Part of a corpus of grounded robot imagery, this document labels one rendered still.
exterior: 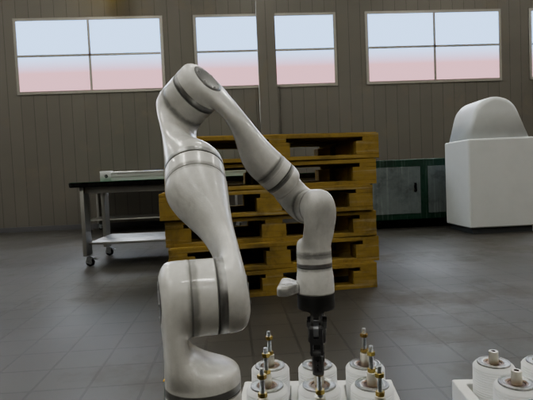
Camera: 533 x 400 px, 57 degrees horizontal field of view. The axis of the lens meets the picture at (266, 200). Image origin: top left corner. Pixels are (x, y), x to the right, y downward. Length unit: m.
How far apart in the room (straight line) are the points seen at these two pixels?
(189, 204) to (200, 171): 0.05
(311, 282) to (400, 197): 5.48
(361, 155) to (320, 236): 2.22
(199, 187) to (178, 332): 0.21
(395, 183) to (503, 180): 1.26
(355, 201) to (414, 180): 3.39
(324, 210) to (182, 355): 0.45
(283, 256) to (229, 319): 2.45
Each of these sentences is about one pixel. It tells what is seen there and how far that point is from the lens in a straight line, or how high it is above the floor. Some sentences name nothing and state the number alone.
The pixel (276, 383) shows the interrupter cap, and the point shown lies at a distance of 1.19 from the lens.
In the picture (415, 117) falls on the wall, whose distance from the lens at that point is 8.82.
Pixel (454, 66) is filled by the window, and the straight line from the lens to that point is 9.20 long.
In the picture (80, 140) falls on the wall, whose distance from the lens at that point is 8.58.
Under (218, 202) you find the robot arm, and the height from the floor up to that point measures 0.69.
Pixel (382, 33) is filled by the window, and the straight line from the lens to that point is 8.89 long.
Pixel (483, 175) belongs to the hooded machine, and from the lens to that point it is 5.83.
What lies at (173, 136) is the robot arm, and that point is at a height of 0.80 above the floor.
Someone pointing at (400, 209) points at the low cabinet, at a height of 0.25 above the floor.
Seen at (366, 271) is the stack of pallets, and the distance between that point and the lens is 3.17.
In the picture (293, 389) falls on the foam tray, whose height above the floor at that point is 0.18.
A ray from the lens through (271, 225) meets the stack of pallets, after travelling 3.01.
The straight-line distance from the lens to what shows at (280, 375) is 1.26.
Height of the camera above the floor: 0.73
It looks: 3 degrees down
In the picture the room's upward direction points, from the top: 2 degrees counter-clockwise
